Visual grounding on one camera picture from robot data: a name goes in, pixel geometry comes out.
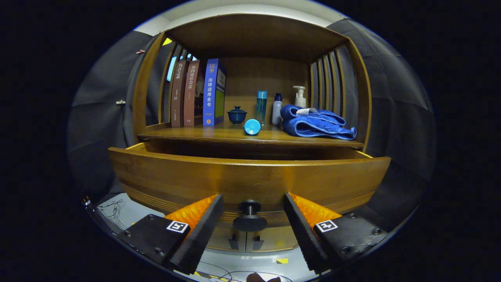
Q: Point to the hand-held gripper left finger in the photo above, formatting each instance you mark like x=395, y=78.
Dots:
x=203, y=235

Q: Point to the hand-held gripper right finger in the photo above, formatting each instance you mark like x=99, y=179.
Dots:
x=303, y=235

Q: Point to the wooden drawer with black knob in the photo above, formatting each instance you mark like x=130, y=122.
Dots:
x=250, y=178

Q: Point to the light blue cup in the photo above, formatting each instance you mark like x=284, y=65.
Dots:
x=252, y=127

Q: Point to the wooden cabinet door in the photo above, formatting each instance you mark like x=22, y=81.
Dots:
x=223, y=241
x=274, y=241

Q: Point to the wooden countertop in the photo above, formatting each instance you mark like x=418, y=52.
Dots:
x=231, y=135

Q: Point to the wooden cabinet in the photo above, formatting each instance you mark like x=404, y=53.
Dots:
x=254, y=35

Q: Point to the yellow tape piece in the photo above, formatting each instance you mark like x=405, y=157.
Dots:
x=282, y=261

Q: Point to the blue towel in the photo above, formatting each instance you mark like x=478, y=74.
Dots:
x=313, y=125

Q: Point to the dark blue lidded teacup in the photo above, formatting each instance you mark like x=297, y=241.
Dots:
x=236, y=116

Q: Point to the white bottle with blue cap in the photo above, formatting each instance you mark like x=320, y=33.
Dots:
x=276, y=111

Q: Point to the teal transparent bottle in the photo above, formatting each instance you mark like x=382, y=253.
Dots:
x=261, y=107

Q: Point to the white pump bottle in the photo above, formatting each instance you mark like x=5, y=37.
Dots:
x=300, y=100

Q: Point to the blue book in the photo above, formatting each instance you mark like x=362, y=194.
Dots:
x=210, y=94

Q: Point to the reddish brown book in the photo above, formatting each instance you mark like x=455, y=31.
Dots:
x=191, y=94

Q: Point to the dark brown book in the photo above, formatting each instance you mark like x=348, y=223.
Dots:
x=178, y=94

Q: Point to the black backdrop cloth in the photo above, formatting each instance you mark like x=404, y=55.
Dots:
x=399, y=117

